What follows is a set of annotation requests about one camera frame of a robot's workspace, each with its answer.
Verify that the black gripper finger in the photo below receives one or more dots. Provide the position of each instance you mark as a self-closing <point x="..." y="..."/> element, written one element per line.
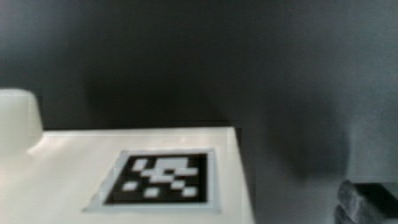
<point x="367" y="203"/>

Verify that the white drawer box front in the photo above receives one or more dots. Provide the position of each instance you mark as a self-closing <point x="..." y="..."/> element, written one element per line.
<point x="145" y="176"/>

